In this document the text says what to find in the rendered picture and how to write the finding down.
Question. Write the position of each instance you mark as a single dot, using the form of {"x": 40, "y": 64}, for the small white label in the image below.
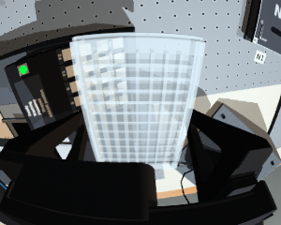
{"x": 260, "y": 57}

